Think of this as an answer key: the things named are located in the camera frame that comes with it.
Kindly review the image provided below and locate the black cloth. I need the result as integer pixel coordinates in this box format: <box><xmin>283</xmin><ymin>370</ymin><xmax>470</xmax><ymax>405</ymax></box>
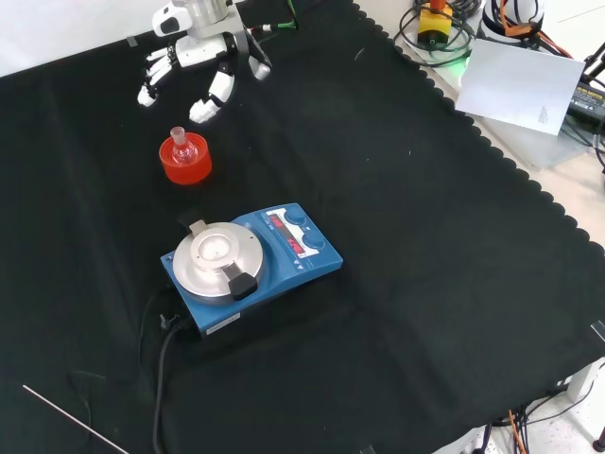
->
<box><xmin>0</xmin><ymin>0</ymin><xmax>605</xmax><ymax>454</ymax></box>

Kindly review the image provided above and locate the pale board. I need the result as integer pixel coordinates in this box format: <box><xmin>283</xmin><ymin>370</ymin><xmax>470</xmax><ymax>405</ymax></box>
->
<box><xmin>454</xmin><ymin>38</ymin><xmax>586</xmax><ymax>137</ymax></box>

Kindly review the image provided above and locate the yellow stop button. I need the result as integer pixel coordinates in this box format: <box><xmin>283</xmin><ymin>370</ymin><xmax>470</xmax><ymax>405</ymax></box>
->
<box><xmin>417</xmin><ymin>0</ymin><xmax>454</xmax><ymax>48</ymax></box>

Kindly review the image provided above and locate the orange cable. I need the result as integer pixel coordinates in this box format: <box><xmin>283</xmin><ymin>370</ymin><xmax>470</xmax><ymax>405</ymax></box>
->
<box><xmin>498</xmin><ymin>7</ymin><xmax>576</xmax><ymax>61</ymax></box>

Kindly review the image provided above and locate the green cable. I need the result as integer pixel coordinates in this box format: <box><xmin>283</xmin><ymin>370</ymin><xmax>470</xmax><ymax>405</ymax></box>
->
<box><xmin>262</xmin><ymin>0</ymin><xmax>302</xmax><ymax>32</ymax></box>

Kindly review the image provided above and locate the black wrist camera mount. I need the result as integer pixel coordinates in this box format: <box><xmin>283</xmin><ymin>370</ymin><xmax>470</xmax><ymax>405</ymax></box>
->
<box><xmin>234</xmin><ymin>28</ymin><xmax>273</xmax><ymax>81</ymax></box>

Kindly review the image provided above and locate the thick black heater cable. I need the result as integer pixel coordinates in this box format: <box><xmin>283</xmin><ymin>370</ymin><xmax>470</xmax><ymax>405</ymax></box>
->
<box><xmin>150</xmin><ymin>317</ymin><xmax>193</xmax><ymax>454</ymax></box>

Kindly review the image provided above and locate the white table leg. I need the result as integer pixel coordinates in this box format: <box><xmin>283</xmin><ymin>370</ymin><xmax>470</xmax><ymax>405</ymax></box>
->
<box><xmin>565</xmin><ymin>358</ymin><xmax>605</xmax><ymax>404</ymax></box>

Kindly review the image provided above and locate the clear round-bottom flask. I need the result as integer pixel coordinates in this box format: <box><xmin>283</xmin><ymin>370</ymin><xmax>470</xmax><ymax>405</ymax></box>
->
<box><xmin>170</xmin><ymin>125</ymin><xmax>199</xmax><ymax>166</ymax></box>

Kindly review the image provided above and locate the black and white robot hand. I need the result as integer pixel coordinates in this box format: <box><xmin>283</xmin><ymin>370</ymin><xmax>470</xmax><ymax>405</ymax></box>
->
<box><xmin>136</xmin><ymin>30</ymin><xmax>237</xmax><ymax>125</ymax></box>

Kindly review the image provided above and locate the black power adapter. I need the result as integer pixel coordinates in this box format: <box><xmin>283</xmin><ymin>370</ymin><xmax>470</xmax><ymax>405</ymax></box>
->
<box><xmin>566</xmin><ymin>80</ymin><xmax>605</xmax><ymax>124</ymax></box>

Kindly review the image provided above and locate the heater with blue base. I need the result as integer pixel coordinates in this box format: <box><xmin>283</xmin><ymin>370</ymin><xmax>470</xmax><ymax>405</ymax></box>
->
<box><xmin>160</xmin><ymin>202</ymin><xmax>345</xmax><ymax>344</ymax></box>

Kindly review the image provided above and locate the thin black probe cable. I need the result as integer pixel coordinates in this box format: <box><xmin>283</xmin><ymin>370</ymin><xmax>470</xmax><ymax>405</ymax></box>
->
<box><xmin>65</xmin><ymin>286</ymin><xmax>164</xmax><ymax>427</ymax></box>

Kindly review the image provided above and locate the orange flask ring stand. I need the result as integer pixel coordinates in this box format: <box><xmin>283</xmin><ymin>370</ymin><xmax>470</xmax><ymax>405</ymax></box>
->
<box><xmin>158</xmin><ymin>133</ymin><xmax>214</xmax><ymax>185</ymax></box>

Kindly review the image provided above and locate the thin metal probe rod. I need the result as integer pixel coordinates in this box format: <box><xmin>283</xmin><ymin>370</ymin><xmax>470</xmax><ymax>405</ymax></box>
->
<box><xmin>22</xmin><ymin>384</ymin><xmax>130</xmax><ymax>454</ymax></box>

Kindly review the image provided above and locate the pale mounting plate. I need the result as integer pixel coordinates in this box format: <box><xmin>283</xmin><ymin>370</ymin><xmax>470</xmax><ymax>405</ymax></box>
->
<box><xmin>394</xmin><ymin>27</ymin><xmax>595</xmax><ymax>169</ymax></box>

